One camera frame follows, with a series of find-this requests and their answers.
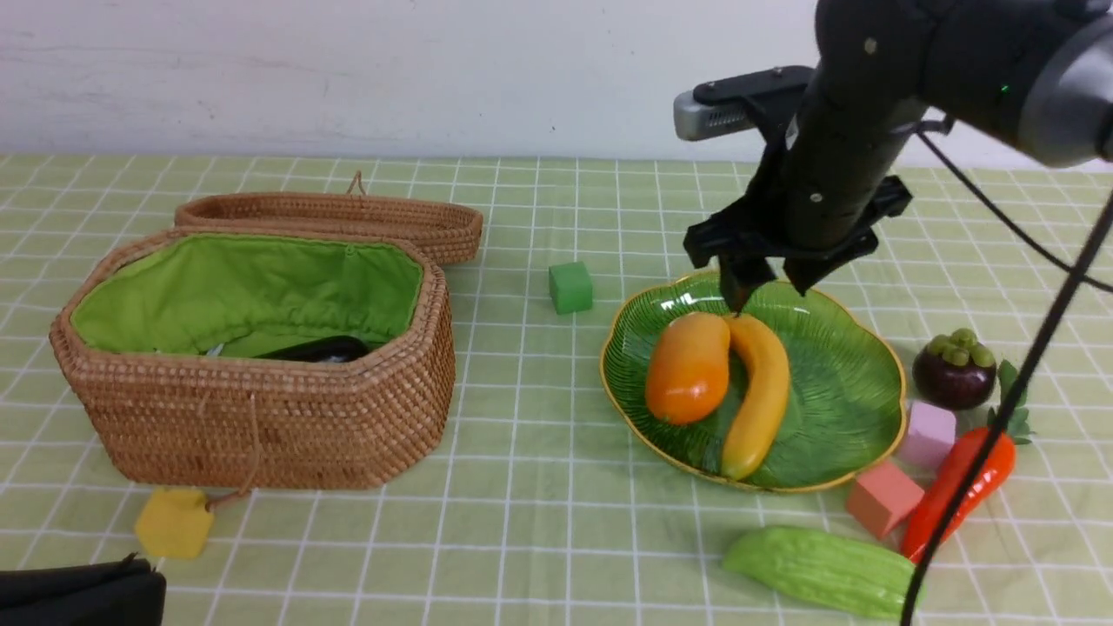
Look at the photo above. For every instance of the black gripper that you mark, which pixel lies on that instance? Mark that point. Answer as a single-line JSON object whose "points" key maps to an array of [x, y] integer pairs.
{"points": [[813, 201]]}

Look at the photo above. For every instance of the orange toy mango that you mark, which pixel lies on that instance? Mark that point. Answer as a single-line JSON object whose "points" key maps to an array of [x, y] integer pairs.
{"points": [[688, 372]]}

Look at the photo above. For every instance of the yellow toy banana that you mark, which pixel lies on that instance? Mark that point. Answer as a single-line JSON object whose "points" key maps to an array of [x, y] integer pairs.
{"points": [[760, 415]]}

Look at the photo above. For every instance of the dark purple toy mangosteen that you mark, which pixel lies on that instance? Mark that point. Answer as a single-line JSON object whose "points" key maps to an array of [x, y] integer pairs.
{"points": [[955, 371]]}

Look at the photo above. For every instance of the red toy carrot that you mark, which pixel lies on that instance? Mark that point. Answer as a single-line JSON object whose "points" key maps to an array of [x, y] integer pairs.
{"points": [[996, 470]]}

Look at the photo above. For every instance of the green toy bitter gourd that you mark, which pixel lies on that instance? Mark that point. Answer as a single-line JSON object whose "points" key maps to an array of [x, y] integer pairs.
{"points": [[827, 570]]}

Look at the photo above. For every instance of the purple toy eggplant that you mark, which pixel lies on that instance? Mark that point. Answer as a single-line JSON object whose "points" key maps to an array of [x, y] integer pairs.
{"points": [[332, 349]]}

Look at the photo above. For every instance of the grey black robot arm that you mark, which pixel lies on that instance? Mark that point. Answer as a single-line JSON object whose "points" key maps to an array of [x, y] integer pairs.
{"points": [[1034, 75]]}

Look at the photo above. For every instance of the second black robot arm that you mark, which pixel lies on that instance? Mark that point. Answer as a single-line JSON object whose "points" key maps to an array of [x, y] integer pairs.
{"points": [[128, 592]]}

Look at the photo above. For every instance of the green leaf-shaped glass plate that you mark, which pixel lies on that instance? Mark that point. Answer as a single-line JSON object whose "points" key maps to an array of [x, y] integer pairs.
{"points": [[847, 397]]}

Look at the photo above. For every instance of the green cube block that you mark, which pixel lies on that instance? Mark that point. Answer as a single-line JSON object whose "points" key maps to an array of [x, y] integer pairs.
{"points": [[571, 288]]}

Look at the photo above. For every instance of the pink-purple cube block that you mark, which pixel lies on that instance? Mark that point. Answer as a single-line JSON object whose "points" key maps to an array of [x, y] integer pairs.
{"points": [[930, 435]]}

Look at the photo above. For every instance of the salmon red cube block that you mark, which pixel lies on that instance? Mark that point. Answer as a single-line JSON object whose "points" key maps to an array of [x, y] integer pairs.
{"points": [[883, 497]]}

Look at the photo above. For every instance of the woven rattan basket lid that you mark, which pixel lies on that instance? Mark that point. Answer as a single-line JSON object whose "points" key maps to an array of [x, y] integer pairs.
{"points": [[447, 233]]}

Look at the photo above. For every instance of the green checkered tablecloth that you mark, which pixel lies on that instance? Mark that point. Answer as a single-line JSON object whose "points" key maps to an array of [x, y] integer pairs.
{"points": [[540, 507]]}

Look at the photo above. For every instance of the woven rattan basket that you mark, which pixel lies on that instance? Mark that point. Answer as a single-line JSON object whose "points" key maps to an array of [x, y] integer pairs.
{"points": [[159, 344]]}

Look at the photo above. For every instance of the yellow hexagonal block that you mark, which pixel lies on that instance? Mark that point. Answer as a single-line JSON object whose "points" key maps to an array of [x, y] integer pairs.
{"points": [[174, 523]]}

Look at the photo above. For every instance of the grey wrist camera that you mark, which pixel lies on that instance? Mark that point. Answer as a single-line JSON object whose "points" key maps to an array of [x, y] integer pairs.
{"points": [[764, 100]]}

